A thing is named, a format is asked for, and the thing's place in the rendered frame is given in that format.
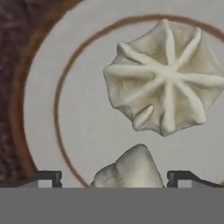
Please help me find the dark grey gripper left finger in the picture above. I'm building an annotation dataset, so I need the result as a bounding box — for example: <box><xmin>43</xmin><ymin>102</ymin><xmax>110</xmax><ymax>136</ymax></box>
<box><xmin>13</xmin><ymin>170</ymin><xmax>63</xmax><ymax>189</ymax></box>

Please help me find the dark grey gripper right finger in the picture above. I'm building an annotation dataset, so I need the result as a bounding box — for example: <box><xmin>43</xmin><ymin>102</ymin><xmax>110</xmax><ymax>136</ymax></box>
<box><xmin>166</xmin><ymin>170</ymin><xmax>224</xmax><ymax>189</ymax></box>

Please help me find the white pleated dumpling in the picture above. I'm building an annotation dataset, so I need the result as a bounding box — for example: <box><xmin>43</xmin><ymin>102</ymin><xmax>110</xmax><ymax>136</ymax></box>
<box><xmin>102</xmin><ymin>18</ymin><xmax>224</xmax><ymax>137</ymax></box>
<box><xmin>88</xmin><ymin>143</ymin><xmax>166</xmax><ymax>189</ymax></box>

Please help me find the white plate with brown rings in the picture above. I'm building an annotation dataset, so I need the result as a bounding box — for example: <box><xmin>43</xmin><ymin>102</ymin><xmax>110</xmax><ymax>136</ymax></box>
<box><xmin>10</xmin><ymin>0</ymin><xmax>224</xmax><ymax>189</ymax></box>

